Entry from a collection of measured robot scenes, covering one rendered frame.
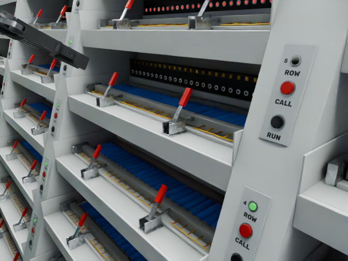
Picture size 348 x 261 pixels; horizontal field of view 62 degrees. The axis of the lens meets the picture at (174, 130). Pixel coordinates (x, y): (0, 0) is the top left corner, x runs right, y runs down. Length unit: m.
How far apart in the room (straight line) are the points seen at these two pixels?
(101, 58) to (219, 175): 0.61
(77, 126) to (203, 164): 0.56
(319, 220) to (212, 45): 0.29
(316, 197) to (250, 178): 0.08
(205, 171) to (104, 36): 0.46
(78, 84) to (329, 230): 0.74
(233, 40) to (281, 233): 0.27
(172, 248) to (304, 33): 0.39
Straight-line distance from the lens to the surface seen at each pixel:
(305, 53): 0.39
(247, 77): 0.61
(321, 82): 0.37
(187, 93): 0.53
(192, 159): 0.47
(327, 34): 0.39
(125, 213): 0.64
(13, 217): 1.39
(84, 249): 0.85
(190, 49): 0.52
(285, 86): 0.38
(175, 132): 0.53
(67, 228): 0.93
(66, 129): 0.92
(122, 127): 0.64
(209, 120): 0.53
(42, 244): 1.06
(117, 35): 0.72
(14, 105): 1.60
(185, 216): 0.58
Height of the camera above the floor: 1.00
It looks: 7 degrees down
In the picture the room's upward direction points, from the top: 14 degrees clockwise
